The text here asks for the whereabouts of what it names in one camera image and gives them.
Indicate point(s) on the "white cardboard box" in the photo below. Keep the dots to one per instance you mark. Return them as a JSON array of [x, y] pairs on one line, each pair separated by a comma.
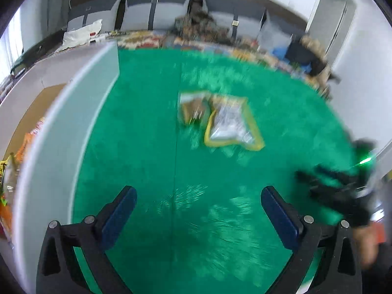
[[47, 183]]

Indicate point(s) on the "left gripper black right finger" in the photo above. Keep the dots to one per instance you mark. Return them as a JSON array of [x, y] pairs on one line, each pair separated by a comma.
[[338, 270]]

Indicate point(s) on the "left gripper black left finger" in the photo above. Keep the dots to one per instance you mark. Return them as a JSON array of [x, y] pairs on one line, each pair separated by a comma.
[[58, 268]]

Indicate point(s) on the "yellow red peanut snack bag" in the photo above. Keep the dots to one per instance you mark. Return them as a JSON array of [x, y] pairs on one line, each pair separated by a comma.
[[9, 177]]

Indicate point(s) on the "silver yellow-edged snack packet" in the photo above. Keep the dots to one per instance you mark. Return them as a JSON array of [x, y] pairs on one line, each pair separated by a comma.
[[232, 123]]

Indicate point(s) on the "green floral bedspread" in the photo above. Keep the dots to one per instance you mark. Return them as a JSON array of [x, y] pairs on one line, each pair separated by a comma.
[[198, 226]]

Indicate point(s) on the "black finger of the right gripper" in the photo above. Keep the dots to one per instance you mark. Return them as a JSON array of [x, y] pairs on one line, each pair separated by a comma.
[[347, 194]]

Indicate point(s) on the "brown nuts clear bag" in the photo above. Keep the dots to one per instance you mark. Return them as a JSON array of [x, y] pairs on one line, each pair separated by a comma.
[[28, 140]]

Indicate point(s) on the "person's right hand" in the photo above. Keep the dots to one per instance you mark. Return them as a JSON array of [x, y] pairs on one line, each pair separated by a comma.
[[367, 239]]

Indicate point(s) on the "grey pillow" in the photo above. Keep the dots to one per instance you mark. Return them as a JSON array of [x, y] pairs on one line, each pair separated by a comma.
[[91, 11], [152, 14], [276, 33], [241, 17]]

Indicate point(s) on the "colourful floral bed sheet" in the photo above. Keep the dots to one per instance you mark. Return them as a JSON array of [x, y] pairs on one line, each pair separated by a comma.
[[163, 40]]

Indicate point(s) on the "brown snack green packet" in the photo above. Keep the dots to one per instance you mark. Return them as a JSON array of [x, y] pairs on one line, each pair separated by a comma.
[[194, 107]]

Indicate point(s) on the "white plastic bag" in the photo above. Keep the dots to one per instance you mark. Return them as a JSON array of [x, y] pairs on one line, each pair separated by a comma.
[[80, 36]]

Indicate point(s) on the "black bag with clothes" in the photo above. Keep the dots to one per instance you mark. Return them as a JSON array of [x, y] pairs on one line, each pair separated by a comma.
[[308, 53]]

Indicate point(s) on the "dark floral clothing pile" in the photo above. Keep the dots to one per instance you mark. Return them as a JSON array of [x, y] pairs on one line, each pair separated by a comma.
[[200, 26]]

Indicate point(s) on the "grey pillow far right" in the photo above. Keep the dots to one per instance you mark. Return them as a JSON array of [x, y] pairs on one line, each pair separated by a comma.
[[276, 33]]

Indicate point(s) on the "blue cloth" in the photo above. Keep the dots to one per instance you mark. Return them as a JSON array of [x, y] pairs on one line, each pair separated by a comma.
[[280, 53]]

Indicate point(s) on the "grey pillow far left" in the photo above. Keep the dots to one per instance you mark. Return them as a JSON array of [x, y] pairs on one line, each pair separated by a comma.
[[91, 11]]

